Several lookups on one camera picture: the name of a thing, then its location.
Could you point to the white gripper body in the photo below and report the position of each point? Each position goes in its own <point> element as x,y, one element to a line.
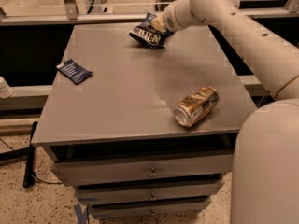
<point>169,20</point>

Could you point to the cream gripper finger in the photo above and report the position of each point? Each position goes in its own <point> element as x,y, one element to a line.
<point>158,23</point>

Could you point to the blue chip bag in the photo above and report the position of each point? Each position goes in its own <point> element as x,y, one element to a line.
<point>147,35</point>

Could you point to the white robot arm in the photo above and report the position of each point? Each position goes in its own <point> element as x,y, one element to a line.
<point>265,176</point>

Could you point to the orange soda can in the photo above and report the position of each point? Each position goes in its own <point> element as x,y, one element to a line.
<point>196,106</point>

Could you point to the small blue snack packet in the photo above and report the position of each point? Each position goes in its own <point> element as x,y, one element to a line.
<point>73,71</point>

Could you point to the grey drawer cabinet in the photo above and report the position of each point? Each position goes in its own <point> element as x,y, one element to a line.
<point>125,110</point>

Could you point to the middle grey drawer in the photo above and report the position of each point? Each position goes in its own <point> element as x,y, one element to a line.
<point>150,192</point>

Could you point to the grey drawer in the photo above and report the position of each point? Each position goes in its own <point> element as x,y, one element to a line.
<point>149,208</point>
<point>150,192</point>
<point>83,173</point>

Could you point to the top grey drawer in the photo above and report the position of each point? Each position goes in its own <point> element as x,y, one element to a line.
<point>83,173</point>

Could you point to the bottom grey drawer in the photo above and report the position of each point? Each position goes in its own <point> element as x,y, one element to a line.
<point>149,208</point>

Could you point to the black rod on floor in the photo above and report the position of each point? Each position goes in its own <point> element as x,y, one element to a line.
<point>29,179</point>

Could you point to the metal railing frame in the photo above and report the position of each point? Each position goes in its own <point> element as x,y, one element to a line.
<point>33,12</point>

